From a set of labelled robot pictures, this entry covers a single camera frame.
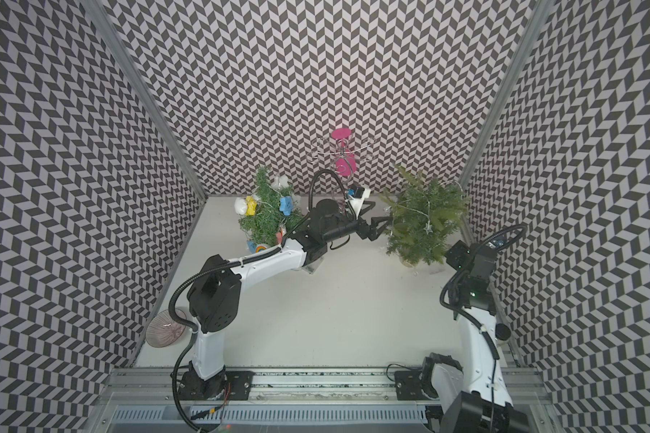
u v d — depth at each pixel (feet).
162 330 2.65
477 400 1.30
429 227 2.38
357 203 2.24
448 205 2.34
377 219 2.26
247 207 2.38
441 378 2.04
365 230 2.32
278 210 2.46
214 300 1.60
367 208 2.56
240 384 2.38
